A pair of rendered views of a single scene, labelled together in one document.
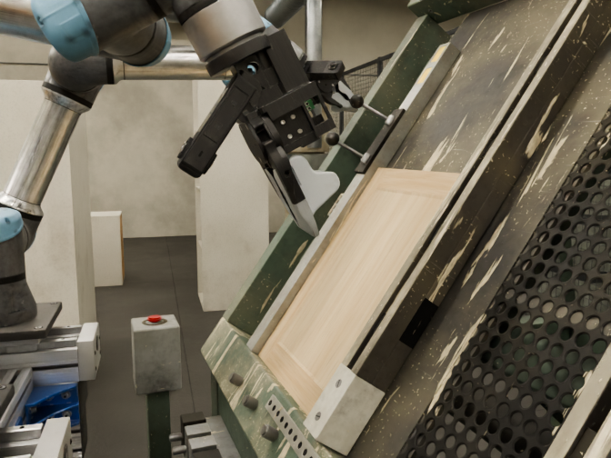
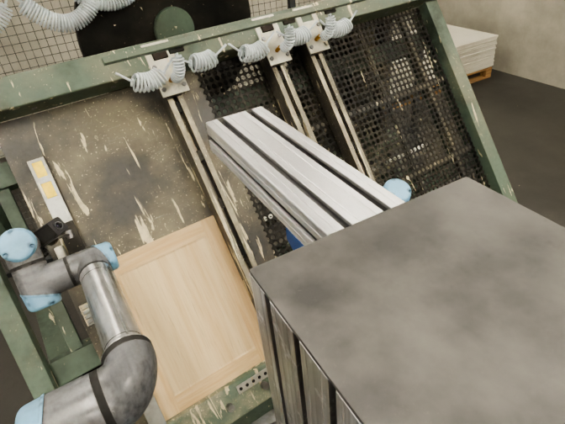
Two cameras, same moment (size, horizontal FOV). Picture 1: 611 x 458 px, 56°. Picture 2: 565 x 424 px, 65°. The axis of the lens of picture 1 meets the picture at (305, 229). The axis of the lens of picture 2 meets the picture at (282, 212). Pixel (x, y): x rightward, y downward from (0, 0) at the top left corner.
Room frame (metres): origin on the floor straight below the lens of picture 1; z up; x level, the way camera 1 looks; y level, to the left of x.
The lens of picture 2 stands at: (1.05, 1.04, 2.28)
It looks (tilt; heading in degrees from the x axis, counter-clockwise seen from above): 35 degrees down; 260
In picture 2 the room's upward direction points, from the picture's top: 6 degrees counter-clockwise
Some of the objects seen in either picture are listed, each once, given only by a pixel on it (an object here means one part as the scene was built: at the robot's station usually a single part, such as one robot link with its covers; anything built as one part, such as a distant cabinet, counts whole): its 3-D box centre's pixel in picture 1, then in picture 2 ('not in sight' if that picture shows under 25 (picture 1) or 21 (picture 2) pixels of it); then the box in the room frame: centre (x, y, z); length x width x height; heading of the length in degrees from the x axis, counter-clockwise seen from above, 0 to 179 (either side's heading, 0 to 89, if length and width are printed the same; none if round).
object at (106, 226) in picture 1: (93, 248); not in sight; (5.85, 2.22, 0.36); 0.58 x 0.45 x 0.72; 105
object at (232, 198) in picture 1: (230, 189); not in sight; (5.12, 0.68, 1.03); 0.60 x 0.58 x 2.05; 15
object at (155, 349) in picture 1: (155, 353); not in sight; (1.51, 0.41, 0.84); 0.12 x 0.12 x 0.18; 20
